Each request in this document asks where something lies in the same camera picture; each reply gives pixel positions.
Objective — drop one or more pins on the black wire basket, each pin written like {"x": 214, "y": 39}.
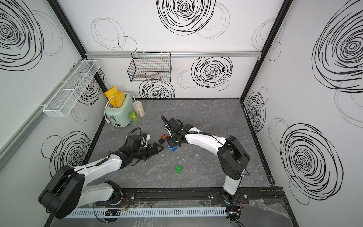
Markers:
{"x": 150, "y": 65}

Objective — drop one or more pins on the white mesh wall shelf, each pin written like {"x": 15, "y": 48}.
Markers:
{"x": 79, "y": 87}

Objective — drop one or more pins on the right toy bread slice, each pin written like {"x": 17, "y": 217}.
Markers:
{"x": 120, "y": 98}

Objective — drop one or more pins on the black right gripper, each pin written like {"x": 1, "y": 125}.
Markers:
{"x": 169, "y": 139}

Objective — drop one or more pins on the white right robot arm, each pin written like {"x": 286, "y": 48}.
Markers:
{"x": 231, "y": 154}

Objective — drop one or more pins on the clear drinking glass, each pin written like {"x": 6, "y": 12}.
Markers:
{"x": 139, "y": 121}

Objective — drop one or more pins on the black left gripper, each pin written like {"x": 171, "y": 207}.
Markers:
{"x": 154, "y": 151}

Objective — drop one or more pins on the green snack packet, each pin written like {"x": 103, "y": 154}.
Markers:
{"x": 133, "y": 116}

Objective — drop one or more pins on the white slotted cable duct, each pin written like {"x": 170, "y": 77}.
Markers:
{"x": 149, "y": 212}

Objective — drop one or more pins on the mint green toaster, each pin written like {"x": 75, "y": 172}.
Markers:
{"x": 119, "y": 117}

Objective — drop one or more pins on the left toy bread slice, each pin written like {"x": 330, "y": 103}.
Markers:
{"x": 111, "y": 95}

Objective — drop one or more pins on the blue small lego brick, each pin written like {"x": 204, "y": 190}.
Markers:
{"x": 172, "y": 149}

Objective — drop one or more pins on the toy bread slice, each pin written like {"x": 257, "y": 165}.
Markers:
{"x": 120, "y": 98}
{"x": 111, "y": 95}

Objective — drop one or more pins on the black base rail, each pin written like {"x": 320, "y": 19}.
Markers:
{"x": 214, "y": 196}

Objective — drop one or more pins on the black small lego brick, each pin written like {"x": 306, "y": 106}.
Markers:
{"x": 161, "y": 140}

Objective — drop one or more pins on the bright green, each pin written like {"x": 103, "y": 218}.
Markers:
{"x": 178, "y": 169}

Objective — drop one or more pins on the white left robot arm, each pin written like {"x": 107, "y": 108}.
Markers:
{"x": 71, "y": 187}

